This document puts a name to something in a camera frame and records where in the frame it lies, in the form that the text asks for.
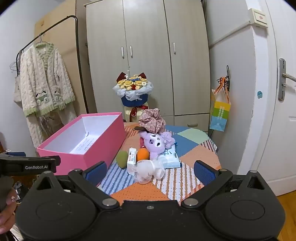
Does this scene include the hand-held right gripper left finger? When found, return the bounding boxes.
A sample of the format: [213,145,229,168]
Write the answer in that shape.
[32,161,119,210]

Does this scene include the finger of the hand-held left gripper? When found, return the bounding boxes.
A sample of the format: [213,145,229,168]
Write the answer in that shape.
[0,151,26,158]

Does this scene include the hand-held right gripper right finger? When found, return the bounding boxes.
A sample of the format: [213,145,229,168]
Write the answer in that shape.
[181,160,270,210]

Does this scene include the green egg-shaped sponge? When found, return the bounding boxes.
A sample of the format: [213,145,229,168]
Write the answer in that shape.
[116,151,129,169]

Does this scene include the pink cardboard box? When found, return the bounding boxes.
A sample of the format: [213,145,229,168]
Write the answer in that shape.
[37,112,126,180]

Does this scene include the orange egg-shaped sponge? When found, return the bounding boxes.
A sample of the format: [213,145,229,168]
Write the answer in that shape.
[136,148,149,163]

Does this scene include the person's left hand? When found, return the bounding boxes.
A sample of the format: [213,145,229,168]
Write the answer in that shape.
[0,189,18,234]

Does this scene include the patchwork table mat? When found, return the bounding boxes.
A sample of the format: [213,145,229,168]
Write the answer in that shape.
[97,123,222,202]

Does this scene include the white printed paper sheet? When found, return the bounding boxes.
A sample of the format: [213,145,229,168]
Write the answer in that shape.
[69,132,105,154]

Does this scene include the blue white wipes packet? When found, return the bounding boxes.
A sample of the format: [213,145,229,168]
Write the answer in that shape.
[159,144,182,168]

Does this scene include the small white carton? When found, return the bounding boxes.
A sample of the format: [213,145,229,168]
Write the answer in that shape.
[127,147,138,175]

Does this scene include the white mesh bath pouf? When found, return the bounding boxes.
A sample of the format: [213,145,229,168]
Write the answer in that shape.
[134,159,166,184]

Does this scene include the purple plush toy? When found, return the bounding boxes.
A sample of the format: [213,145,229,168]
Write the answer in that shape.
[139,130,176,160]

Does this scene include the colourful paper gift bag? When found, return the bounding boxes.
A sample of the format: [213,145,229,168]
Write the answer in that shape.
[209,76,232,132]

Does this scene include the cream tote bag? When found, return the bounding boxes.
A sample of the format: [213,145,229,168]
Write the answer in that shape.
[13,74,23,105]

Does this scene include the white door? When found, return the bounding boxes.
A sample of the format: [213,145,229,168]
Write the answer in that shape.
[250,0,296,197]

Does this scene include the flower bouquet blue wrap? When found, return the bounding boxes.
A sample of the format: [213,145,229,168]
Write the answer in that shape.
[113,72,154,122]

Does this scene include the black clothes rack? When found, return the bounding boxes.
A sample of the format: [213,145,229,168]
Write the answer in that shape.
[16,15,88,114]

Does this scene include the tan wooden cabinet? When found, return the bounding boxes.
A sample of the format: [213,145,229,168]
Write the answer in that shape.
[35,0,97,114]

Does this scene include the beige three-door wardrobe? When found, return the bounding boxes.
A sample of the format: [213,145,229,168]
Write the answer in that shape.
[85,0,211,127]

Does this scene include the wire clothes hanger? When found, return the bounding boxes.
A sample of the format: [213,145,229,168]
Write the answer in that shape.
[10,59,22,75]

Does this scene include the black cord on hook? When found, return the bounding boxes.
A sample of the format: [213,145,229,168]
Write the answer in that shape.
[225,65,232,92]

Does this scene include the silver door handle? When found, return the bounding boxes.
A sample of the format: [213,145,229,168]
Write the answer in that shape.
[278,58,296,101]

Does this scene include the white light switch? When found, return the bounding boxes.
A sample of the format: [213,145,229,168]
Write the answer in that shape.
[248,8,269,28]

